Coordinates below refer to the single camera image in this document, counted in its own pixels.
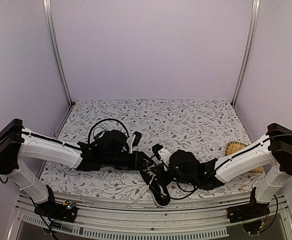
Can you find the front aluminium rail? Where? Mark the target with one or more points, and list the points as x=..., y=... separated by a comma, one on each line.
x=188, y=219

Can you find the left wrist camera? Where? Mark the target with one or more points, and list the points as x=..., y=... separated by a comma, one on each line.
x=134, y=140

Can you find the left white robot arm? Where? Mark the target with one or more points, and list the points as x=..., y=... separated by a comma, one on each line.
x=111, y=148

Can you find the woven bamboo tray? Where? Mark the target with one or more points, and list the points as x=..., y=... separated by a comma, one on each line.
x=233, y=147

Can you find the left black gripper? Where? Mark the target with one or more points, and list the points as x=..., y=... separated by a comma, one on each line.
x=137, y=162

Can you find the right aluminium frame post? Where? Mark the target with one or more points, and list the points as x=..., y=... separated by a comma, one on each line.
x=247, y=52

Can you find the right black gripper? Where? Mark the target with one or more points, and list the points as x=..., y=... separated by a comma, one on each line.
x=163, y=181

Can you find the aluminium frame post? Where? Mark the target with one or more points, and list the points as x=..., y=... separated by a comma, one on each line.
x=55, y=49
x=247, y=52

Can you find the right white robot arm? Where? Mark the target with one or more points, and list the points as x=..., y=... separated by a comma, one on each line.
x=274, y=147

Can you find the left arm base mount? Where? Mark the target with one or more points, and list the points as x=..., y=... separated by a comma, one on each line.
x=66, y=211

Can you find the black canvas sneaker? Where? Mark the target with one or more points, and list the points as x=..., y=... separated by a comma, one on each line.
x=98, y=136
x=160, y=199

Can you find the left aluminium frame post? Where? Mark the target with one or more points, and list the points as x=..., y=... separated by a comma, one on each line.
x=55, y=49

